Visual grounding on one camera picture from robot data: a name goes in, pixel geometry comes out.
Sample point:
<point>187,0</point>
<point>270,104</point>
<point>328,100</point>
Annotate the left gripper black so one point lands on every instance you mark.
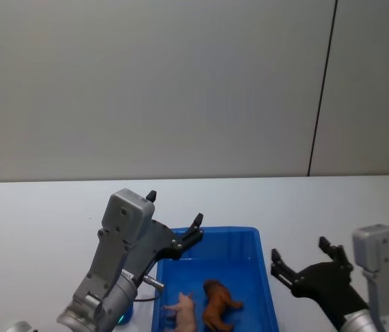
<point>152,242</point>

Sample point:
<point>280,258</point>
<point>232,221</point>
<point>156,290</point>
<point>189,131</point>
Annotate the blue plastic bin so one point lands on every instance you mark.
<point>249,269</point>

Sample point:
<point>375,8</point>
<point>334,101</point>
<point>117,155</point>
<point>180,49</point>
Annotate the brown toy animal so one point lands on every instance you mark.
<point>218,301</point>

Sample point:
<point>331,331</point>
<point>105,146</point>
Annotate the left robot arm with grey bracket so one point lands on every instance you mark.
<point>111,249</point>

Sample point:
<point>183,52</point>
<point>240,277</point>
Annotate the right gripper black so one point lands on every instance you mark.
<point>329,287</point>

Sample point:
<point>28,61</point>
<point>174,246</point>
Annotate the pink toy pig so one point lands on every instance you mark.
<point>185,309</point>

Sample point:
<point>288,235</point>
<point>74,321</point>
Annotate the right robot arm with grey bracket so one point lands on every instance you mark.
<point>379,256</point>

